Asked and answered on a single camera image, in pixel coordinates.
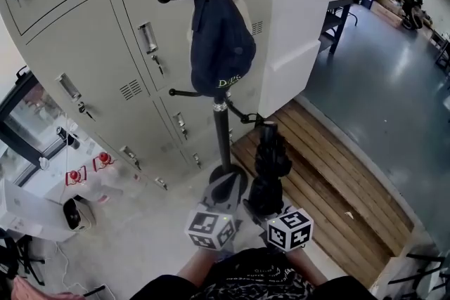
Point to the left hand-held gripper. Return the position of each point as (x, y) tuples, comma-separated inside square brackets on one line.
[(211, 228)]

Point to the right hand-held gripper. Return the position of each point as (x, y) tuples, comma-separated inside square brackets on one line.
[(290, 230)]

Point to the black umbrella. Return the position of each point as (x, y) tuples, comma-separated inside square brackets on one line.
[(269, 168)]

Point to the black coat stand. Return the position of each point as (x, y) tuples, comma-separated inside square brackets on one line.
[(222, 137)]

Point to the person's left forearm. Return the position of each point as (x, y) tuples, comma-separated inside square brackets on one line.
[(195, 268)]

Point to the person's right forearm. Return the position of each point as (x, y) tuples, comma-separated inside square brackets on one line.
[(306, 267)]

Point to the wooden plank steps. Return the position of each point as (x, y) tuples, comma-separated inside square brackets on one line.
[(334, 186)]

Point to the person's black patterned shirt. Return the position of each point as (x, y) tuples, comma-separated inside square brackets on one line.
[(253, 281)]

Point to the clear water jug red cap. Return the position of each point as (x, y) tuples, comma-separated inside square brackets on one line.
[(88, 186), (112, 172)]

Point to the small white space heater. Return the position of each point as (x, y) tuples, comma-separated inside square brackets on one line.
[(79, 216)]

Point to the navy blue cap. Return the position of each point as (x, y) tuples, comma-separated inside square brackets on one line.
[(221, 45)]

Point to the black cup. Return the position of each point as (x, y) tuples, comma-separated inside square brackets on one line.
[(67, 137)]

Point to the white block cabinet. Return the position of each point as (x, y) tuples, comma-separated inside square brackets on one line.
[(295, 28)]

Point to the beige cloth bag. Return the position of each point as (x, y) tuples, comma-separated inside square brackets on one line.
[(243, 10)]

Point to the white cardboard box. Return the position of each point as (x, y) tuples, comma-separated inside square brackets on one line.
[(31, 214)]

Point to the grey metal locker cabinet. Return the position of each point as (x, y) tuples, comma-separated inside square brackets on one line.
[(88, 45)]

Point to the pink cloth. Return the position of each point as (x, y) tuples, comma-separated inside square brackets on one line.
[(38, 291)]

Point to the black framed window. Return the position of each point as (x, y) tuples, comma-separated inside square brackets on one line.
[(21, 123)]

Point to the blue bin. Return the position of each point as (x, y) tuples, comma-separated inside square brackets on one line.
[(368, 0)]

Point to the brown cardboard boxes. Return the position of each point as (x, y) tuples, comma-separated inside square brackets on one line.
[(386, 8)]

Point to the black desks row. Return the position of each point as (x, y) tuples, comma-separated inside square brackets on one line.
[(443, 49)]

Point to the black frame table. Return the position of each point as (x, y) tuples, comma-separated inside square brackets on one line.
[(334, 24)]

